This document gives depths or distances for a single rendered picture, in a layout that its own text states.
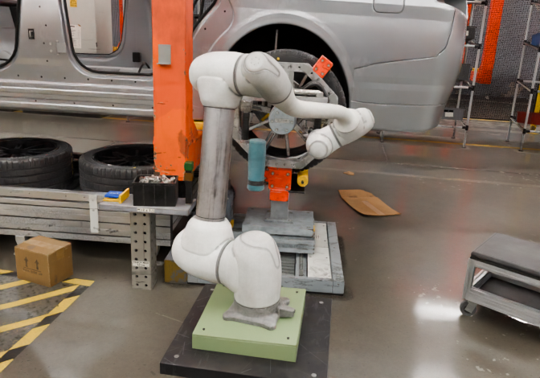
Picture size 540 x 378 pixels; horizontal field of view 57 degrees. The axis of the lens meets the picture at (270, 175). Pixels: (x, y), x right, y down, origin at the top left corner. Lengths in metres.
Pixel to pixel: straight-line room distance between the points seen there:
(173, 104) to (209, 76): 0.89
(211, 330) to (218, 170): 0.51
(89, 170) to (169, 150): 0.61
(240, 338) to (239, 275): 0.19
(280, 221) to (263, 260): 1.29
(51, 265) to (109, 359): 0.72
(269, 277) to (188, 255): 0.29
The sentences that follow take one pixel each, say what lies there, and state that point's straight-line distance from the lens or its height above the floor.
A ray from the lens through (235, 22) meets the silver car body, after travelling 2.92.
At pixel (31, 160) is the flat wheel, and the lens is 3.16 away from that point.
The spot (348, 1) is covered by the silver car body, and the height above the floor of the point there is 1.44.
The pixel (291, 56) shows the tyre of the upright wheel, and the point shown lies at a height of 1.15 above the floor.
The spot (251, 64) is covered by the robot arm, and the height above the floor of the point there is 1.17.
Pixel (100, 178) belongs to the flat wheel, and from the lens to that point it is 2.92.
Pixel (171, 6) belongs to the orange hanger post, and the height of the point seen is 1.36.
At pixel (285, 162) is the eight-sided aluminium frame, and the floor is 0.61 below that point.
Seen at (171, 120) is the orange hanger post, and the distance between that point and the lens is 2.49.
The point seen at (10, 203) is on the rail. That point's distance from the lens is 3.07.
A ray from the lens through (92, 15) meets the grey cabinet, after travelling 7.30.
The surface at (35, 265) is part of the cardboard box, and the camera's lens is 2.75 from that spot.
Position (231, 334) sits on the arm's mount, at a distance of 1.63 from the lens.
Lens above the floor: 1.26
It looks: 16 degrees down
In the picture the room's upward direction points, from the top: 3 degrees clockwise
